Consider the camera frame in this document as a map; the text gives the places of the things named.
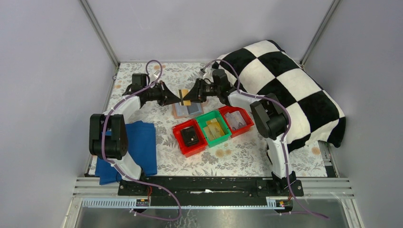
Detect right red plastic bin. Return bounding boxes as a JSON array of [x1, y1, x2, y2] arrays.
[[218, 106, 254, 138]]

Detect floral patterned table mat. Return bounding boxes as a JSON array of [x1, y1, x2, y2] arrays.
[[88, 62, 328, 178]]

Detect aluminium frame rail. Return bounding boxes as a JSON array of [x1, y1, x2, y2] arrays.
[[73, 177, 355, 210]]

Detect silver white credit cards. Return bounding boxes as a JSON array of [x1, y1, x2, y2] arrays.
[[224, 111, 247, 131]]

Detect green plastic bin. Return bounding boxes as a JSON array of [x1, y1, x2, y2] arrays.
[[195, 110, 232, 148]]

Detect red plastic bin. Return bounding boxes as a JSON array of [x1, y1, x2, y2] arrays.
[[173, 119, 208, 158], [218, 106, 254, 138]]

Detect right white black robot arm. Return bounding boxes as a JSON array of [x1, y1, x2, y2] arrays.
[[183, 69, 295, 189]]

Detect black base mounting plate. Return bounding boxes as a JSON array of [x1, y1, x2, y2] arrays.
[[118, 176, 290, 197]]

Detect blue folded cloth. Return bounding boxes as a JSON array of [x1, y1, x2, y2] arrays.
[[95, 121, 157, 185]]

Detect gold credit card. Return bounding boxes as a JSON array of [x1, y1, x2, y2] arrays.
[[178, 89, 192, 107]]

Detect left red plastic bin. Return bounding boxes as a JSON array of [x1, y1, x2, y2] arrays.
[[173, 119, 208, 158]]

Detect gold credit cards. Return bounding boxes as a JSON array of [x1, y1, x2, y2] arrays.
[[203, 118, 225, 141]]

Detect black card stack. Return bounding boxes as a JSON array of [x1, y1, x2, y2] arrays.
[[180, 126, 199, 147]]

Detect black white checkered blanket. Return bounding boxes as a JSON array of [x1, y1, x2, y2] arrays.
[[211, 40, 346, 152]]

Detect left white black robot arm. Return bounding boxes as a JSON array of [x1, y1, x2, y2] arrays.
[[89, 73, 180, 181]]

